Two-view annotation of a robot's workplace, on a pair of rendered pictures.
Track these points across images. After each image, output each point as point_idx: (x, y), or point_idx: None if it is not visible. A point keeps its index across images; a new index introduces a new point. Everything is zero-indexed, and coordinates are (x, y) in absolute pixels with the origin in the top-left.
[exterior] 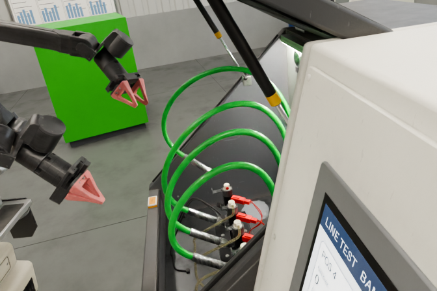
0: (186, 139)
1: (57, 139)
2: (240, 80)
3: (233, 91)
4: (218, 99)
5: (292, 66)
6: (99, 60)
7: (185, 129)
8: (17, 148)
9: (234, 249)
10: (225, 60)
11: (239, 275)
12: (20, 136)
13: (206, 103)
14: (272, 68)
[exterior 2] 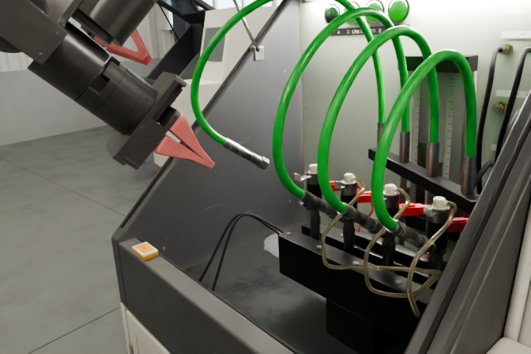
0: (13, 250)
1: (145, 14)
2: (247, 54)
3: (242, 68)
4: (44, 192)
5: (316, 32)
6: None
7: (3, 238)
8: (69, 14)
9: (387, 235)
10: (35, 147)
11: (517, 201)
12: None
13: (27, 200)
14: (285, 39)
